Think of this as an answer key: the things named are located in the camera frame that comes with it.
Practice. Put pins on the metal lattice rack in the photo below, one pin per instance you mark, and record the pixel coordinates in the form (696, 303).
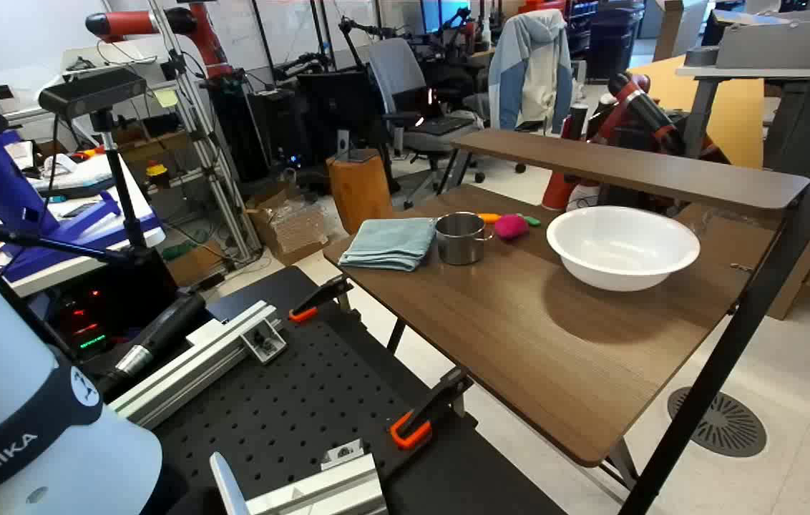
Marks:
(205, 133)

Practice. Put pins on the red robot on pedestal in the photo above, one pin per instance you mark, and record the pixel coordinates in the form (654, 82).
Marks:
(637, 114)

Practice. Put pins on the blue padded frame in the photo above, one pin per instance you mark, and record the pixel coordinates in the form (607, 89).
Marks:
(5, 189)

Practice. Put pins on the white plastic bowl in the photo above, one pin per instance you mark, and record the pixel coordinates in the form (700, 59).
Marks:
(622, 247)

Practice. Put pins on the long wooden shelf board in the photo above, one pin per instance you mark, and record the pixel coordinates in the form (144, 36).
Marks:
(634, 169)

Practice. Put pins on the folded light blue towel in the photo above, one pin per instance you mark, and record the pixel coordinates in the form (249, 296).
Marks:
(390, 245)

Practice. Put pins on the pink and green toy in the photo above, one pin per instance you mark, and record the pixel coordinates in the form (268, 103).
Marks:
(511, 227)

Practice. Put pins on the black camera on stand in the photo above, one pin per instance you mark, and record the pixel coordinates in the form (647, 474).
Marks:
(89, 92)

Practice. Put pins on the cardboard box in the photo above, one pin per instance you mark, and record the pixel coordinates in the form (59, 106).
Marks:
(291, 230)

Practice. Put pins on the grey desk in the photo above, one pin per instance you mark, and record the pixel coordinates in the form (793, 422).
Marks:
(806, 123)

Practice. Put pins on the red robot arm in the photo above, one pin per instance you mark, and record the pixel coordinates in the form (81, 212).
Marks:
(135, 23)

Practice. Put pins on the black perforated breadboard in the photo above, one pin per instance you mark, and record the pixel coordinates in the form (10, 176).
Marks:
(308, 401)

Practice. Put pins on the black slanted table leg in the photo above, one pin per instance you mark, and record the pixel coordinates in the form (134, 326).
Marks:
(453, 173)
(709, 382)

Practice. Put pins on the aluminium extrusion rail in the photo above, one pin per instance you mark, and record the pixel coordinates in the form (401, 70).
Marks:
(318, 489)
(205, 361)

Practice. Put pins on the blue white jacket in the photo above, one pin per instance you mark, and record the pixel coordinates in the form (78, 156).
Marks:
(537, 66)

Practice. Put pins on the small metal pot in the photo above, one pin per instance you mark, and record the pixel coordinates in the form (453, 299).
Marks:
(463, 245)

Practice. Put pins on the large tan cardboard sheet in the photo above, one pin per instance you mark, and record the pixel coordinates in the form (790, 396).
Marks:
(737, 114)

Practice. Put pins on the round floor drain grate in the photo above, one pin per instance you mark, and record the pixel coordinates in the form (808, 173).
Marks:
(719, 423)

